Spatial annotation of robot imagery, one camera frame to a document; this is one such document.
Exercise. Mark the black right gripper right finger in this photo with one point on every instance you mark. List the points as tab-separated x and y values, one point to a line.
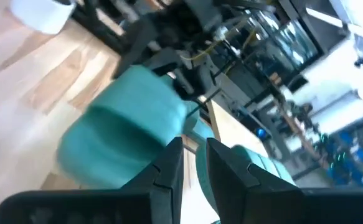
246	193

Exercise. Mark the dark glass cabinet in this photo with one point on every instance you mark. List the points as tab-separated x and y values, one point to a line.
287	43

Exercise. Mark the artificial green plant white pot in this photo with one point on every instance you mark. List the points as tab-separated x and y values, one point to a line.
41	15

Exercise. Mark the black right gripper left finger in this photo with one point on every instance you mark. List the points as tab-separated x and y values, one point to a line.
168	186

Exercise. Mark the black computer case lit fan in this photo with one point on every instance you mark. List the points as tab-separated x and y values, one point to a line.
261	133

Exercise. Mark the rack with blue bins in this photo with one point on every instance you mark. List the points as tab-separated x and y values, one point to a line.
346	161

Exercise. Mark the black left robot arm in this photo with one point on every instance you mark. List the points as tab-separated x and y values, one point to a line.
168	28

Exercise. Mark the black aluminium rig frame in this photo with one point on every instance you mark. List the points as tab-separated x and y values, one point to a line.
100	31

